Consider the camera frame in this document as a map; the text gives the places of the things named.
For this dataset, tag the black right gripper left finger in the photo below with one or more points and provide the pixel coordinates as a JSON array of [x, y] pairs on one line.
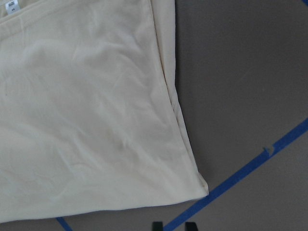
[[157, 226]]

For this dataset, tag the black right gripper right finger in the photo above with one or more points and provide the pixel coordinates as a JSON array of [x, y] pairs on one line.
[[191, 226]]

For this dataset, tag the beige long-sleeve printed shirt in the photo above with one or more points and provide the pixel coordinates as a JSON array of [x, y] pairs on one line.
[[89, 113]]

